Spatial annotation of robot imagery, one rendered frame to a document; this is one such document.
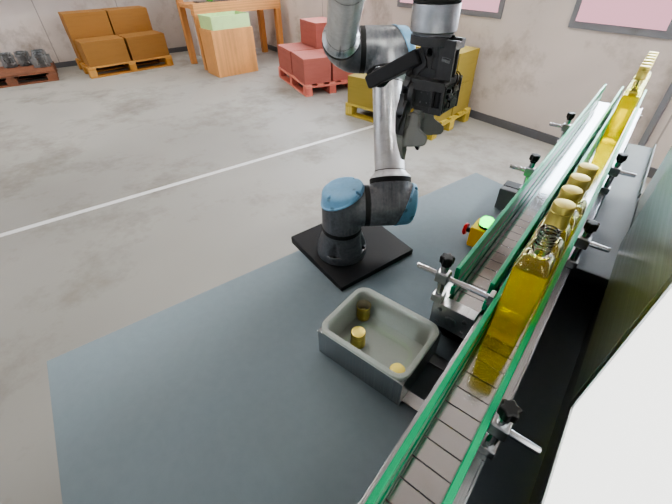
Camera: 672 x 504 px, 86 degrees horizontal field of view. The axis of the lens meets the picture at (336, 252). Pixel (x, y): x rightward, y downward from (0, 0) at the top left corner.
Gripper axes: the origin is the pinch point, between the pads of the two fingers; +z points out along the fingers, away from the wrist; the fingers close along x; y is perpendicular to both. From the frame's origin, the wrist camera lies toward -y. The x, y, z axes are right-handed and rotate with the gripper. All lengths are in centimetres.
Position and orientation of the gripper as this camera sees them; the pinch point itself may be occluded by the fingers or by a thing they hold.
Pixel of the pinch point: (407, 147)
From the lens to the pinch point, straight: 77.4
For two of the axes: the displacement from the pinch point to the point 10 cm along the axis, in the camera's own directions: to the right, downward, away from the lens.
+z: 0.1, 7.7, 6.4
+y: 7.8, 3.9, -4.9
